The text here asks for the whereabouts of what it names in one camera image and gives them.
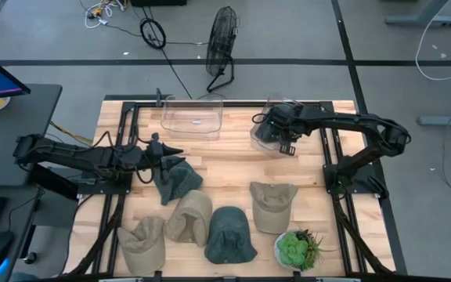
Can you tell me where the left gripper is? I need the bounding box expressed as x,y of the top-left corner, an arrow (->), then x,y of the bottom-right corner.
145,132 -> 187,182

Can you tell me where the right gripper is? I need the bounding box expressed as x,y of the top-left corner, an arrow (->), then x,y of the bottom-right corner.
254,105 -> 301,157

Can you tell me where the dark green baseball cap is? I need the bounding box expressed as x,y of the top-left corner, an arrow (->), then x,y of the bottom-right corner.
153,155 -> 204,207
204,205 -> 258,266

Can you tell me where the tan baseball cap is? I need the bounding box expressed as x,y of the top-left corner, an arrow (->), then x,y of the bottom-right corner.
249,181 -> 299,235
164,189 -> 214,248
116,215 -> 167,277

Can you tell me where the clear plastic bin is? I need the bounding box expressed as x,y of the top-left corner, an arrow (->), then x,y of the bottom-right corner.
249,92 -> 305,158
160,93 -> 225,142

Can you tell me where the potted green succulent plant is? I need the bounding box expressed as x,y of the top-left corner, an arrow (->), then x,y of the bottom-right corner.
273,229 -> 328,273

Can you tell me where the black floor fan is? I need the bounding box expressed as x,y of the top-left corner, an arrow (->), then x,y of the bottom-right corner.
204,5 -> 241,94

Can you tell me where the black box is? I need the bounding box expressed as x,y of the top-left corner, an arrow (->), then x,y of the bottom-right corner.
130,0 -> 188,8

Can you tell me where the dark grey desk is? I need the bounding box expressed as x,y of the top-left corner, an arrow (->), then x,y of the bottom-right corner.
0,83 -> 63,282

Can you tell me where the grey desk foot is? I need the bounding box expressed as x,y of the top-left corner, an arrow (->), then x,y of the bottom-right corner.
417,114 -> 451,128
384,0 -> 451,28

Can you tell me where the black metal table frame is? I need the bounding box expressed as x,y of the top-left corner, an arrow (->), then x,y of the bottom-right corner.
63,99 -> 398,282

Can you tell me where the thin black floor cable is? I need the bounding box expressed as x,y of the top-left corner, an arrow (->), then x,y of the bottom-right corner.
142,6 -> 194,100

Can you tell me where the coiled black cable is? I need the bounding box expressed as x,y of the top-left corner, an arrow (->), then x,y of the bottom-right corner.
139,17 -> 168,50

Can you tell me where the white and yellow cable bundle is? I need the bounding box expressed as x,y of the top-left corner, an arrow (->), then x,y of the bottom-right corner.
79,0 -> 127,30

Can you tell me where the long white cable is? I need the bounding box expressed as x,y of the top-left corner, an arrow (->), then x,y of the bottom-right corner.
414,0 -> 451,82

